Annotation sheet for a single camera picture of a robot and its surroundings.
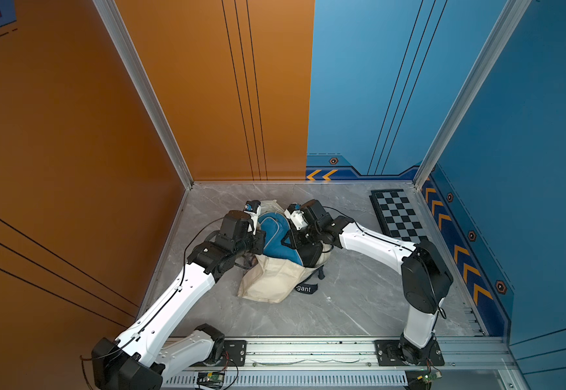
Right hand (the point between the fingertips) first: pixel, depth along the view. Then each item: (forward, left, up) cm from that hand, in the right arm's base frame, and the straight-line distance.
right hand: (285, 240), depth 85 cm
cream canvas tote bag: (-14, +5, -1) cm, 15 cm away
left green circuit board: (-38, +20, -15) cm, 45 cm away
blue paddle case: (+3, +2, +4) cm, 6 cm away
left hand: (-1, +7, +9) cm, 11 cm away
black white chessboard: (+18, -48, -9) cm, 52 cm away
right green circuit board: (-38, -42, -14) cm, 58 cm away
